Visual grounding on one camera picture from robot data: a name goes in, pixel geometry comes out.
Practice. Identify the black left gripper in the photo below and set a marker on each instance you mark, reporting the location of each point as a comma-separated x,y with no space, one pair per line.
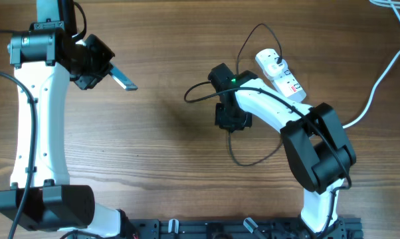
105,54

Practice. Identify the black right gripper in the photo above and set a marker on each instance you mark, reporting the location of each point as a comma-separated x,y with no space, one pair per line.
220,120

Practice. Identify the blue screen Galaxy smartphone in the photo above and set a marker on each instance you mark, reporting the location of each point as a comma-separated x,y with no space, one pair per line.
122,79

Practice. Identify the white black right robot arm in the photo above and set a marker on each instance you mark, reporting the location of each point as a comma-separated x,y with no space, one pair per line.
318,150

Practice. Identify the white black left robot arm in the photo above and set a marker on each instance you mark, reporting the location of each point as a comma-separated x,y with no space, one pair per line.
46,58

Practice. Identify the white USB charger plug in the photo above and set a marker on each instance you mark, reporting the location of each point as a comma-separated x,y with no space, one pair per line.
267,59

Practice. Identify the white power extension strip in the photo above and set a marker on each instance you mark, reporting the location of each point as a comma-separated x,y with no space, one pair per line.
286,84

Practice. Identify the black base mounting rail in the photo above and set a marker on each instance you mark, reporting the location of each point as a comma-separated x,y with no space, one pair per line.
274,228

